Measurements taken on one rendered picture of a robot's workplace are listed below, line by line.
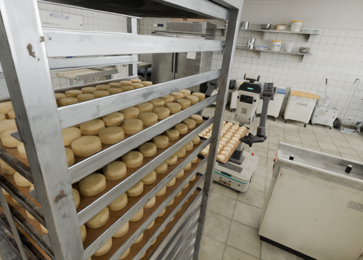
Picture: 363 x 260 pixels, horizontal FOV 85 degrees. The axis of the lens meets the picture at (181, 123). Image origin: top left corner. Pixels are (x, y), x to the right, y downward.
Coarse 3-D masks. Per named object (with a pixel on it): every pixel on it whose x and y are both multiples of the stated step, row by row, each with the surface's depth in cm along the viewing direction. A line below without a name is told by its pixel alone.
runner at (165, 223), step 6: (204, 174) 87; (198, 180) 83; (192, 192) 80; (186, 198) 75; (180, 204) 72; (174, 210) 68; (168, 216) 65; (168, 222) 66; (162, 228) 63; (156, 234) 60; (150, 240) 58; (144, 246) 56; (138, 252) 54; (144, 252) 57; (132, 258) 52; (138, 258) 55
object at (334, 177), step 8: (280, 160) 152; (288, 160) 151; (288, 168) 151; (296, 168) 149; (304, 168) 146; (312, 168) 144; (320, 176) 143; (328, 176) 141; (336, 176) 139; (344, 176) 137; (344, 184) 138; (352, 184) 136; (360, 184) 134
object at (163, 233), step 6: (198, 192) 92; (192, 198) 89; (186, 204) 85; (180, 210) 82; (174, 216) 79; (174, 222) 77; (168, 228) 74; (162, 234) 72; (156, 240) 69; (150, 246) 67; (156, 246) 67; (150, 252) 65; (144, 258) 63
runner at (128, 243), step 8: (200, 168) 80; (192, 176) 74; (184, 184) 70; (176, 192) 65; (168, 200) 61; (160, 208) 58; (152, 216) 55; (144, 224) 52; (136, 232) 50; (128, 240) 47; (120, 248) 45; (128, 248) 48; (112, 256) 44; (120, 256) 46
